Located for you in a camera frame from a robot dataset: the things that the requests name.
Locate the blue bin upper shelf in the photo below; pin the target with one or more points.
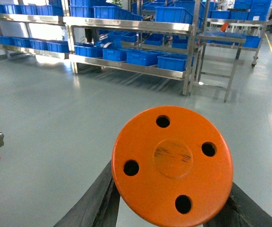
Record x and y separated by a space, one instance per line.
173 15

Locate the small stainless steel table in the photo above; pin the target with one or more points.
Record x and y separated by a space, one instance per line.
195 79

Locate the blue bin lower middle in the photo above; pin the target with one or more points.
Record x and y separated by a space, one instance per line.
144 58

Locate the orange cylindrical cap 4680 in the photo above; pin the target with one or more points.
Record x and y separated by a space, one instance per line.
172 167

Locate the blue bin lower left-middle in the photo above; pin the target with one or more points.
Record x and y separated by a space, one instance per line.
115 54

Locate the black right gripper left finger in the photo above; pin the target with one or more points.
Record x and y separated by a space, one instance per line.
98 207

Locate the blue bin lower right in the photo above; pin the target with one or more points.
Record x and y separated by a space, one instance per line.
173 61

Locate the stainless steel left rack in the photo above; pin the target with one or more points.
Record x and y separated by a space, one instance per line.
33 14

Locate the stainless steel shelf rack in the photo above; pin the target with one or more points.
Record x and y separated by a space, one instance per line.
164 28

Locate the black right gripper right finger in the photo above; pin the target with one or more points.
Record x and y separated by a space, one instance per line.
240 211

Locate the blue bin lower far-left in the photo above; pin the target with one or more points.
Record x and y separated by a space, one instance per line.
88 50

